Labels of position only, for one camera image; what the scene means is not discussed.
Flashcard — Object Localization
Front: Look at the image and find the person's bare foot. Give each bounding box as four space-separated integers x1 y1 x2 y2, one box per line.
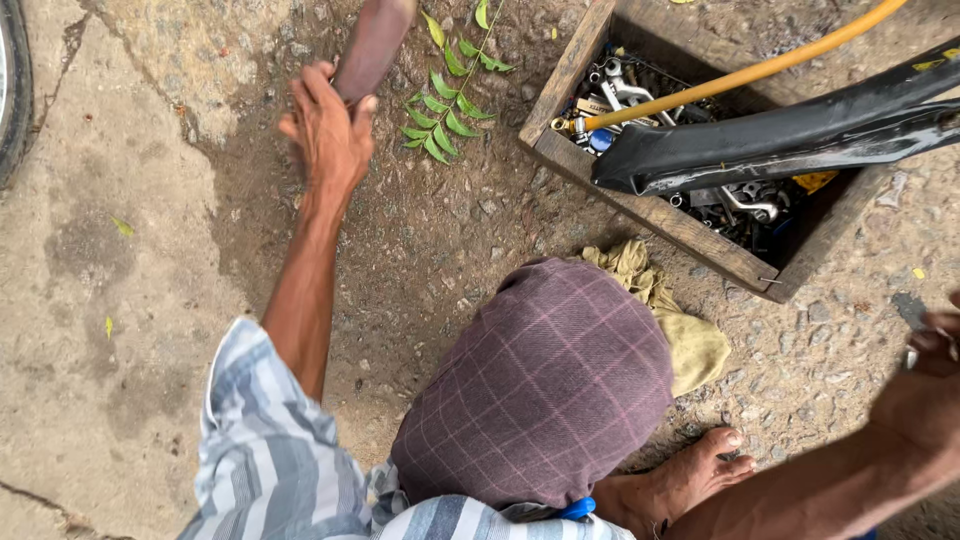
592 426 758 540

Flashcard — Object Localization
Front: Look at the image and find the person's left hand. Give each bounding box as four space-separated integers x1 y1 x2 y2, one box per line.
278 60 380 201

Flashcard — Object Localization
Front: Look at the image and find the small blue plastic object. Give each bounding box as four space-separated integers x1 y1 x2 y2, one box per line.
558 495 598 522

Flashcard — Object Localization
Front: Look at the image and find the heap of metal tools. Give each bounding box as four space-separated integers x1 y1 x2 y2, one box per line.
551 45 807 252

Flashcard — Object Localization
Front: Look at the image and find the green leaf sprig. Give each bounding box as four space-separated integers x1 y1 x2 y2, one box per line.
399 0 518 167

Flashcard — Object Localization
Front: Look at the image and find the grey metal blade tool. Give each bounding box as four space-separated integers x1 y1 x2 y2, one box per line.
890 291 931 372

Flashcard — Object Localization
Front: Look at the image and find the black bicycle tyre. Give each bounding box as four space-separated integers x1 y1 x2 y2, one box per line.
0 0 36 190

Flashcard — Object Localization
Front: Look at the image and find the purple checked lungi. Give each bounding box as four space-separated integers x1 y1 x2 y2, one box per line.
389 256 676 520

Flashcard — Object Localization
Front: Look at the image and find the person's right hand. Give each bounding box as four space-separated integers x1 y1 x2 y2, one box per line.
868 291 960 453

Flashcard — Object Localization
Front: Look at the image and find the blue white striped shirt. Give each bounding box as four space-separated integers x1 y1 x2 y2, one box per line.
177 315 639 540

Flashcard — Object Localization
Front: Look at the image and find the yellow rubber hose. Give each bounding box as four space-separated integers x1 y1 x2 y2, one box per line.
550 0 910 136

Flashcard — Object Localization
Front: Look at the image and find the black rubber inner tube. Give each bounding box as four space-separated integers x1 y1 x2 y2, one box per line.
590 36 960 198

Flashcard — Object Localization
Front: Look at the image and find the yellowish cloth rag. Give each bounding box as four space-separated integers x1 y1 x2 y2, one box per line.
579 239 733 399

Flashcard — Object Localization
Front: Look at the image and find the wooden tool box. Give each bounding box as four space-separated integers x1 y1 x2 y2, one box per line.
516 0 912 306

